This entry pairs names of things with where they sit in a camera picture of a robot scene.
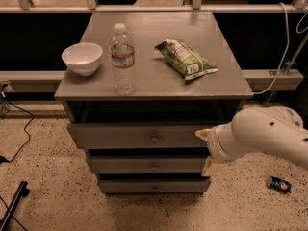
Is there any grey top drawer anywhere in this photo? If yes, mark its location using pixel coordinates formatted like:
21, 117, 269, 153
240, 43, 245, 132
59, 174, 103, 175
67, 123, 206, 149

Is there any white cable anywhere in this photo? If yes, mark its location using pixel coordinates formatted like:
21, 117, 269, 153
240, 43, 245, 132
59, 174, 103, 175
252, 2, 291, 96

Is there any grey drawer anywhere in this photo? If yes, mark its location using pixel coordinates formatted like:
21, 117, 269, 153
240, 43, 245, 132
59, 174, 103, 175
98, 178, 210, 194
86, 156, 206, 174
67, 123, 206, 149

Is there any grey bottom drawer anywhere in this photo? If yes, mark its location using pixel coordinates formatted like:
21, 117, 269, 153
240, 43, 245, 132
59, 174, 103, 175
98, 178, 210, 194

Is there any grey wooden drawer cabinet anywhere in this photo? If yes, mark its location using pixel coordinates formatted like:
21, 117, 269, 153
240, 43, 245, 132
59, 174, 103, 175
55, 12, 252, 183

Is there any white ceramic bowl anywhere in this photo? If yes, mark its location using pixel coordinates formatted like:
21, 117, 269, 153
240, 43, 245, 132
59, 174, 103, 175
62, 42, 103, 76

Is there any blue soda can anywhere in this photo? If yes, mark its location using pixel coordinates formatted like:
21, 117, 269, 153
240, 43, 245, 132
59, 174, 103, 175
267, 176, 291, 193

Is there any grey middle drawer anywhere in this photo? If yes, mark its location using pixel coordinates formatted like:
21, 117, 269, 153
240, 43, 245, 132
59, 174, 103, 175
86, 156, 206, 174

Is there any black stand base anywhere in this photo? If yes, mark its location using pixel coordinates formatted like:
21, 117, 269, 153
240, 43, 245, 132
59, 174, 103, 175
0, 181, 30, 231

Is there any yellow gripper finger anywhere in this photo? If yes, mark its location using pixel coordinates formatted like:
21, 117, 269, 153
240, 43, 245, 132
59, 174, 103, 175
201, 156, 228, 177
195, 129, 211, 141

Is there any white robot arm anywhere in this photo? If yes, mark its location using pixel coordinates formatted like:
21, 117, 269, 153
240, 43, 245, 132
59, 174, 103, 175
195, 106, 308, 176

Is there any black cable on floor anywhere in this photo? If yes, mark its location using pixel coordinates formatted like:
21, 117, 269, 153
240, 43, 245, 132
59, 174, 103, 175
0, 97, 37, 164

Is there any clear plastic water bottle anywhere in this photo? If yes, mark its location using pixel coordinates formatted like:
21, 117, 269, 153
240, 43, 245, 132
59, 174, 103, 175
109, 23, 136, 95

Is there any green chip bag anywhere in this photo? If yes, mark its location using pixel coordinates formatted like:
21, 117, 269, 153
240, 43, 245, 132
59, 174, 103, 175
155, 38, 218, 81

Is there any metal railing frame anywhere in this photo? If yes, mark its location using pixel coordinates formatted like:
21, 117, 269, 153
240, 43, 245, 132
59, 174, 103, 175
0, 0, 308, 13

